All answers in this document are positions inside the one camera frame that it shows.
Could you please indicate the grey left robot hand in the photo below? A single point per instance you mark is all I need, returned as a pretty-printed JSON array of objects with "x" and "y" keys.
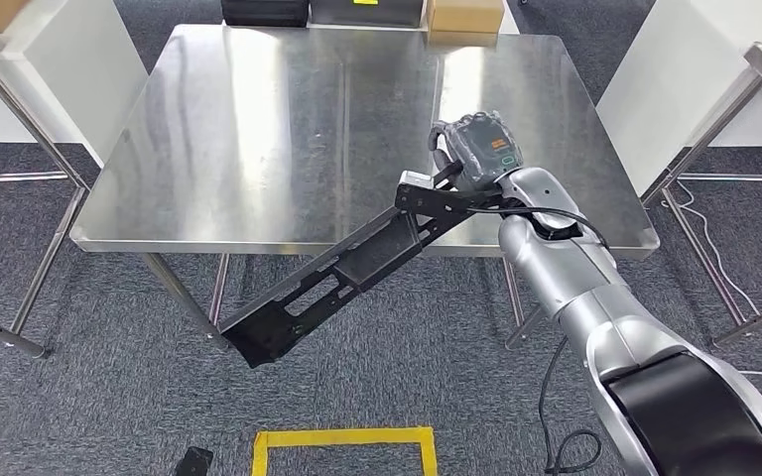
[{"x": 193, "y": 462}]

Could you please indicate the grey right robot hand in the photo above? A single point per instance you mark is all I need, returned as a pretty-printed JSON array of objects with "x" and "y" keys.
[{"x": 483, "y": 151}]

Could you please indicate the long black plastic part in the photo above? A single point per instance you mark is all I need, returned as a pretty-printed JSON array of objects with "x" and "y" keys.
[{"x": 276, "y": 328}]

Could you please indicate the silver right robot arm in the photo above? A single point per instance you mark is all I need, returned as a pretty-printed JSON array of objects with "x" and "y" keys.
[{"x": 585, "y": 289}]

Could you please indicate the stainless steel workbench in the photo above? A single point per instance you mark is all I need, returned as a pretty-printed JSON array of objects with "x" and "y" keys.
[{"x": 256, "y": 131}]

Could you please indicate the yellow floor tape square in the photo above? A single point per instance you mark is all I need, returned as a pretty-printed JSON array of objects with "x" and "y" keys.
[{"x": 341, "y": 437}]

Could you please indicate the grey laptop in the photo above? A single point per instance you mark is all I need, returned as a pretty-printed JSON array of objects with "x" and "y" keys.
[{"x": 368, "y": 13}]

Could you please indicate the stainless steel table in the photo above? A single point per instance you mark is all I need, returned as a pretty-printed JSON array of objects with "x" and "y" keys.
[
  {"x": 703, "y": 141},
  {"x": 46, "y": 141}
]

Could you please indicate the black hard case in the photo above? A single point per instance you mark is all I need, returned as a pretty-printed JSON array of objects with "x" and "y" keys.
[{"x": 263, "y": 12}]

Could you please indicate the white cabinet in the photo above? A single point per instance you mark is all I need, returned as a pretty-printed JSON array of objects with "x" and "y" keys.
[{"x": 78, "y": 66}]

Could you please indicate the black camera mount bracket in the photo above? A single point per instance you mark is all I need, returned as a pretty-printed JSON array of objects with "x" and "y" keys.
[{"x": 447, "y": 200}]

